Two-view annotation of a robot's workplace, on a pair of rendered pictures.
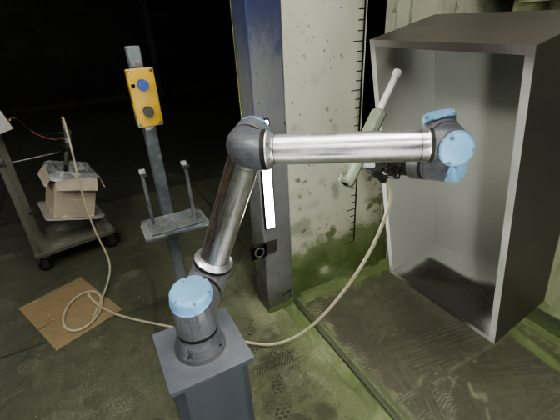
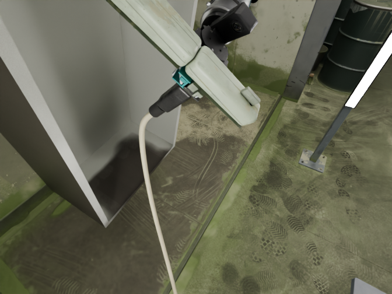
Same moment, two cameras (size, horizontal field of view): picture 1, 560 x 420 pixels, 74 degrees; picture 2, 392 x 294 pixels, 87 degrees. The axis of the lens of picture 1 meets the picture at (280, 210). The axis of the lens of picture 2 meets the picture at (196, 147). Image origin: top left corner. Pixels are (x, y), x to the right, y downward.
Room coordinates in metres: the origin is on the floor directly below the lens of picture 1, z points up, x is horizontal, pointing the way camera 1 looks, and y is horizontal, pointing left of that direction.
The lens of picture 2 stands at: (1.47, -0.03, 1.44)
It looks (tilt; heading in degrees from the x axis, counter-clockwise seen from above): 48 degrees down; 238
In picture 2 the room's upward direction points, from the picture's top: 1 degrees counter-clockwise
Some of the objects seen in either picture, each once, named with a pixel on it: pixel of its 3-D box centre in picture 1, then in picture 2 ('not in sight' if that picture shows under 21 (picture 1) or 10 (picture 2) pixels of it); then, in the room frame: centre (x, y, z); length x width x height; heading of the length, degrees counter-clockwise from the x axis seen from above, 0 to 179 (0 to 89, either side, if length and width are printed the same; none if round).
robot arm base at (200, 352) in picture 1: (198, 335); not in sight; (1.03, 0.33, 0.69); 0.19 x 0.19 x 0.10
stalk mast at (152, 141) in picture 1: (166, 207); not in sight; (1.86, 0.63, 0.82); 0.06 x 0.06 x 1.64; 26
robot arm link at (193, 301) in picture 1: (193, 305); not in sight; (1.03, 0.32, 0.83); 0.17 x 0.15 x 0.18; 171
